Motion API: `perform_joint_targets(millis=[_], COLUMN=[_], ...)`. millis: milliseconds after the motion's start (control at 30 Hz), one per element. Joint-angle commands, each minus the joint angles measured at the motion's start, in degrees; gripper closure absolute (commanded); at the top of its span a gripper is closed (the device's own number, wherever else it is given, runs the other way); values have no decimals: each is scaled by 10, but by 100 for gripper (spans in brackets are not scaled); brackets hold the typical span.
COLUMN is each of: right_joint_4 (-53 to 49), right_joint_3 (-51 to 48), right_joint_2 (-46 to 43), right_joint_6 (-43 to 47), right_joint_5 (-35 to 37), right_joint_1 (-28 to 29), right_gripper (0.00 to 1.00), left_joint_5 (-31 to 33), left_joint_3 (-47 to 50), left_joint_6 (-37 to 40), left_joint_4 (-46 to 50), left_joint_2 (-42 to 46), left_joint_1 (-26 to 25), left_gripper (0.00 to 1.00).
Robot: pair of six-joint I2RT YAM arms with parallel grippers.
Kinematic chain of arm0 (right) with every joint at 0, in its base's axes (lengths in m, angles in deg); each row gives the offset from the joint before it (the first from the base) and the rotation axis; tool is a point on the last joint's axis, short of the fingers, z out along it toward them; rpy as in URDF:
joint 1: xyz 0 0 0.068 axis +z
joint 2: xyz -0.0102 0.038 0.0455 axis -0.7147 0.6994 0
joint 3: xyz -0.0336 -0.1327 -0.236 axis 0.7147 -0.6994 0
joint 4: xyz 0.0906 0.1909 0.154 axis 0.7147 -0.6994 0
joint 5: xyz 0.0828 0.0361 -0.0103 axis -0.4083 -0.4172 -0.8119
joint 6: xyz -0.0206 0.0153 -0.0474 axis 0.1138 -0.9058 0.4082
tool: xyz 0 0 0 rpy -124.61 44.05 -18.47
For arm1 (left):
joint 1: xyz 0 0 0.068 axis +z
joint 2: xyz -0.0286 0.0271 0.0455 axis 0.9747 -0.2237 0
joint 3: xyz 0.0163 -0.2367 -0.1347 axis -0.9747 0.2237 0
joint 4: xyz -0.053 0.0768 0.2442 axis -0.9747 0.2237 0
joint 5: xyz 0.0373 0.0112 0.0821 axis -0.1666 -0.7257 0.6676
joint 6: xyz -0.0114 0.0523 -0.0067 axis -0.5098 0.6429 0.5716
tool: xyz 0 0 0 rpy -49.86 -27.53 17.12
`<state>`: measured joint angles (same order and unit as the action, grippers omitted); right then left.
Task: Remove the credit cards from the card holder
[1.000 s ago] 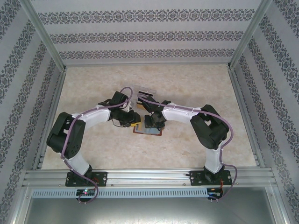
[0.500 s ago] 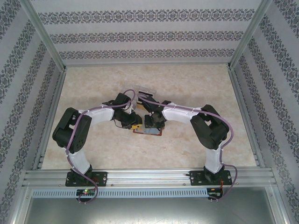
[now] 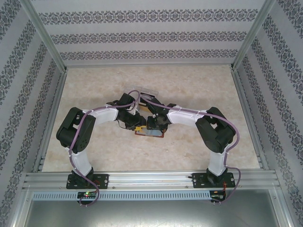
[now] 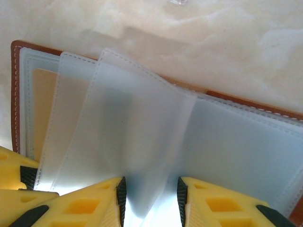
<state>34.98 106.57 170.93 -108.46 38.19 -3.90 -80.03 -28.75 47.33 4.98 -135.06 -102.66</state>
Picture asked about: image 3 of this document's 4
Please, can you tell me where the brown leather card holder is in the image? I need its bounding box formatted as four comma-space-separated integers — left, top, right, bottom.
134, 128, 165, 140

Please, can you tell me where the clear acrylic card stand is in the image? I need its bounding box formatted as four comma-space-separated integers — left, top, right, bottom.
124, 86, 159, 113

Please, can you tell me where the small circuit board green light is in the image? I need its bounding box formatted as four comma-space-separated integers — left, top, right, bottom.
77, 192, 98, 199

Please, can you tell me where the grey metal shelf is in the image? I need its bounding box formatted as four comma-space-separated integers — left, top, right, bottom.
14, 186, 292, 227

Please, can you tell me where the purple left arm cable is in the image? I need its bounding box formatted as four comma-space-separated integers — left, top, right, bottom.
68, 89, 143, 206

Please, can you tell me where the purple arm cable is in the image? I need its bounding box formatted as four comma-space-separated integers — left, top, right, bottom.
141, 98, 243, 204
68, 89, 143, 206

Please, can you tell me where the long aluminium mounting rail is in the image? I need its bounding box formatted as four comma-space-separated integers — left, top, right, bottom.
22, 169, 281, 190

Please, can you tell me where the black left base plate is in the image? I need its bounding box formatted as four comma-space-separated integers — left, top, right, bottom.
66, 174, 110, 190

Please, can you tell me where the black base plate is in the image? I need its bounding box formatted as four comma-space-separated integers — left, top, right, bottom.
66, 174, 110, 190
191, 172, 235, 189

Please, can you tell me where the slotted grey cable duct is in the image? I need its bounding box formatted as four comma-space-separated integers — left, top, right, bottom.
31, 190, 211, 201

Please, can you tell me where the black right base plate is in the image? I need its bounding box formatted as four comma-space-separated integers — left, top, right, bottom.
191, 172, 235, 189

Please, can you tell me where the aluminium side rail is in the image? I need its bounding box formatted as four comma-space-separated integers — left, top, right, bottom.
230, 66, 269, 172
32, 70, 68, 173

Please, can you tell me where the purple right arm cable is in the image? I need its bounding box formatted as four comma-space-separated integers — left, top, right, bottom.
141, 98, 243, 204

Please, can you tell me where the aluminium corner post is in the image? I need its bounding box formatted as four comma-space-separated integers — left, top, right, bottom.
229, 0, 279, 71
20, 0, 68, 73

